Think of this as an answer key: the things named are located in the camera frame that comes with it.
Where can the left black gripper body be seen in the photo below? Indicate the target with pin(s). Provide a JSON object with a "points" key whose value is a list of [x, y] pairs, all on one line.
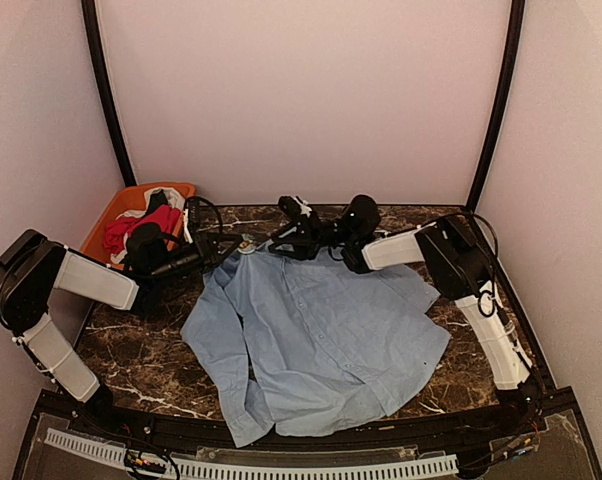
{"points": [[202, 260]]}

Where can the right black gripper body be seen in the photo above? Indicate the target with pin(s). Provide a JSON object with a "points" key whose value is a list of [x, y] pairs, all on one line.
{"points": [[326, 233]]}

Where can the light blue shirt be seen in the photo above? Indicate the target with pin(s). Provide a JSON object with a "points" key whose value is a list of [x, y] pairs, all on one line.
{"points": [[308, 348]]}

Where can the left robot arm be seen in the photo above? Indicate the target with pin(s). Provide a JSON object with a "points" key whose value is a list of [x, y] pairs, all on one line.
{"points": [[33, 267]]}

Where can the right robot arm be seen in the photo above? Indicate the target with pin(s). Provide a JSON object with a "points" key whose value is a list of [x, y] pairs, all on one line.
{"points": [[462, 270]]}

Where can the red cloth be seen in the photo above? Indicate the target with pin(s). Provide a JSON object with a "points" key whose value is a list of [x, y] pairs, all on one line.
{"points": [[119, 231]]}

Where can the orange plastic basket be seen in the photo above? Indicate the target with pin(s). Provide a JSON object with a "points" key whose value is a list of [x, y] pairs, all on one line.
{"points": [[131, 202]]}

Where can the white cloth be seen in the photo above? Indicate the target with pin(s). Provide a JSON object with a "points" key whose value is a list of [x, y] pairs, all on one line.
{"points": [[157, 197]]}

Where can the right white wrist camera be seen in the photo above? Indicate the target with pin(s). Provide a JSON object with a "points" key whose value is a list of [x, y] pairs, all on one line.
{"points": [[302, 206]]}

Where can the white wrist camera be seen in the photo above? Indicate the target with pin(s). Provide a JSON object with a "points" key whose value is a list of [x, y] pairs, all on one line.
{"points": [[302, 206], [189, 224]]}

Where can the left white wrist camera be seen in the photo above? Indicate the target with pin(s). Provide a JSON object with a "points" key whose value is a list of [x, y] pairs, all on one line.
{"points": [[189, 224]]}

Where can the white perforated cable tray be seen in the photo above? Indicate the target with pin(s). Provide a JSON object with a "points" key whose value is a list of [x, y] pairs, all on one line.
{"points": [[221, 464]]}

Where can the black left frame pole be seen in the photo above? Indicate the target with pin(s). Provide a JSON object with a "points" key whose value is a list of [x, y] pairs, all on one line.
{"points": [[104, 88]]}

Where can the black frame pole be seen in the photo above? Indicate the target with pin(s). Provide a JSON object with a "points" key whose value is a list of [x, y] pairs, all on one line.
{"points": [[104, 88], [502, 92]]}

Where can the black right frame pole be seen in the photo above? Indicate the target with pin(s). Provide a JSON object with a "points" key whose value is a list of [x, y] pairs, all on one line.
{"points": [[502, 92]]}

